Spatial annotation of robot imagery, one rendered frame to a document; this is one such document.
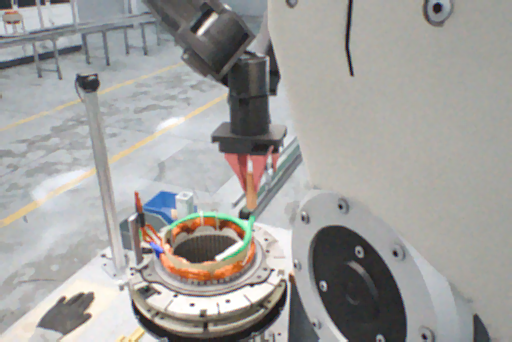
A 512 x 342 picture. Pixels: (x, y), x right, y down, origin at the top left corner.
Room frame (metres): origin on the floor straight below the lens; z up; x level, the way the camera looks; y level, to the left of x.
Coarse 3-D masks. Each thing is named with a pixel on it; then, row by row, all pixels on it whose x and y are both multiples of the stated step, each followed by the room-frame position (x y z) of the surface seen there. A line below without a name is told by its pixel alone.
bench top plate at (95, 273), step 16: (256, 224) 1.32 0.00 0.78; (288, 240) 1.22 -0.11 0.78; (96, 256) 1.13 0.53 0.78; (288, 256) 1.13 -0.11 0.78; (80, 272) 1.04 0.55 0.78; (96, 272) 1.04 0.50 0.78; (288, 272) 1.05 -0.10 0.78; (64, 288) 0.97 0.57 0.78; (288, 288) 0.98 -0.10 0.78; (112, 304) 0.90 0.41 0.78; (128, 304) 0.91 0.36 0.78; (288, 304) 0.91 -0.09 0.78; (96, 320) 0.84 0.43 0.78; (112, 320) 0.84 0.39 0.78; (128, 320) 0.84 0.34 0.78; (0, 336) 0.78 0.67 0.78; (80, 336) 0.79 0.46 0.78; (96, 336) 0.79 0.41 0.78; (112, 336) 0.79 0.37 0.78; (128, 336) 0.79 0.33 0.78
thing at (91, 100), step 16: (96, 96) 1.07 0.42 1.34; (96, 112) 1.07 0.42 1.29; (96, 128) 1.06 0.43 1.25; (96, 144) 1.06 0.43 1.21; (96, 160) 1.06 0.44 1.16; (112, 192) 1.07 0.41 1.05; (112, 208) 1.07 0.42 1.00; (112, 224) 1.06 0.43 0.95; (112, 240) 1.05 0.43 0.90; (112, 256) 1.07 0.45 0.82
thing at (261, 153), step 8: (224, 144) 0.56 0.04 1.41; (232, 144) 0.56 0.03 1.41; (240, 144) 0.55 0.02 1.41; (248, 144) 0.55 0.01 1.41; (224, 152) 0.56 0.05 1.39; (232, 152) 0.56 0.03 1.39; (240, 152) 0.55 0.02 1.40; (248, 152) 0.55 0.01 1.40; (256, 152) 0.55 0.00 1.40; (264, 152) 0.55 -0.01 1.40; (256, 160) 0.55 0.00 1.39; (264, 160) 0.55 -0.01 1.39; (256, 168) 0.55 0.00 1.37; (256, 176) 0.56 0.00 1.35; (256, 184) 0.57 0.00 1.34; (256, 192) 0.57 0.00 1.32
